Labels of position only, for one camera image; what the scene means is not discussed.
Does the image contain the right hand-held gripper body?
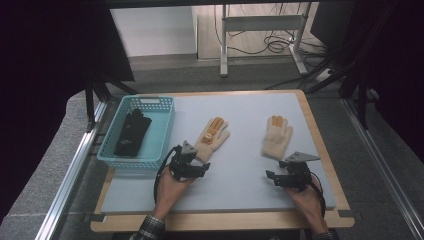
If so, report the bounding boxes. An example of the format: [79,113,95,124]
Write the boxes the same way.
[279,151,321,193]

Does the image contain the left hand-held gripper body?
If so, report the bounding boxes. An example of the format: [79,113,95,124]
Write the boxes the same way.
[168,140,203,183]

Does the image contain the plain beige glove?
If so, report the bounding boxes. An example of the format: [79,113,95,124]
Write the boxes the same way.
[261,115,294,160]

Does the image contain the beige glove with orange pattern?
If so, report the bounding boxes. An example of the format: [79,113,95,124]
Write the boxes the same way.
[193,116,231,165]

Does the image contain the light blue plastic basket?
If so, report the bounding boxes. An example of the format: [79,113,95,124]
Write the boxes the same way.
[96,95,176,170]

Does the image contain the person's left hand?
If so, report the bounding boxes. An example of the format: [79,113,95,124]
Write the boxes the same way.
[153,173,197,219]

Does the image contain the person's right hand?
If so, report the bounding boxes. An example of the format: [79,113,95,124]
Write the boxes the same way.
[285,179,327,231]

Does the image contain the pale grey foam mat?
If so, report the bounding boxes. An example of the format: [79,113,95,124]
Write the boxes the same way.
[100,92,337,214]

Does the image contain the black glove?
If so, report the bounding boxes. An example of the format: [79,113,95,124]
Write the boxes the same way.
[113,107,153,158]

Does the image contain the black tripod stand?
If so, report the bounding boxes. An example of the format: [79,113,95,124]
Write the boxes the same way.
[84,73,140,133]
[305,19,372,131]

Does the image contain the white panel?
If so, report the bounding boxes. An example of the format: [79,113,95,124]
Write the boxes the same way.
[109,6,198,58]

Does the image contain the black curtain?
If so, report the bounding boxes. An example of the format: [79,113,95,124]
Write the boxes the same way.
[344,0,424,164]
[0,0,136,223]

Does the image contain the right hand-held gripper cable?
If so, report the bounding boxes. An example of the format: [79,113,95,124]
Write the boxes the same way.
[309,171,328,219]

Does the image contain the aluminium rail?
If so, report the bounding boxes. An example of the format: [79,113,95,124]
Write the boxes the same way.
[340,97,424,240]
[34,100,108,240]

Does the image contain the black floor cables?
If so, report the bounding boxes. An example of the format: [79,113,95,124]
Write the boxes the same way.
[213,3,329,58]

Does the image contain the white metal desk frame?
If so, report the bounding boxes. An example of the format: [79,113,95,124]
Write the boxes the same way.
[219,3,310,78]

